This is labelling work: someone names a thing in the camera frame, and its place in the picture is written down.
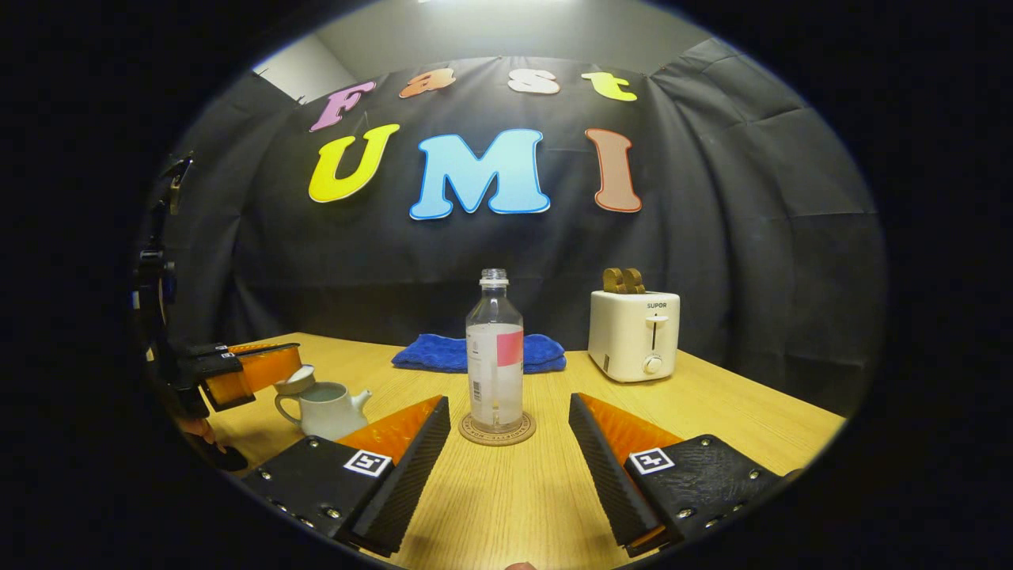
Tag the white teacup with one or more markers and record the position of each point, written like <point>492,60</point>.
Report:
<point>324,416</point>

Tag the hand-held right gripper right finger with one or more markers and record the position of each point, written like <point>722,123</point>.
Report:
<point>605,483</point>

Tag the white toaster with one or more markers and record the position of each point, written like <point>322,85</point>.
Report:
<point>625,340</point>

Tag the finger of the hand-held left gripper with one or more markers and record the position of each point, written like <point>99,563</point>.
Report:
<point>237,347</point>
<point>265,372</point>

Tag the blue towel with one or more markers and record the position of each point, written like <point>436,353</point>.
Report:
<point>431,355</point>

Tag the brown bread slice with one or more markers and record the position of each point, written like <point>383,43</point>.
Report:
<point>635,282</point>
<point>613,281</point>

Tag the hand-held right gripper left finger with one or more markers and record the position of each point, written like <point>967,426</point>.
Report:
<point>411,483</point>

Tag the round wooden coaster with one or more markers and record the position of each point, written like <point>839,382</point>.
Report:
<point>518,437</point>

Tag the black backdrop cloth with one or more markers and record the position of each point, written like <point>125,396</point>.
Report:
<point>712,237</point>

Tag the clear plastic water bottle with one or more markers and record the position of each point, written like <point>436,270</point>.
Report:
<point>495,380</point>

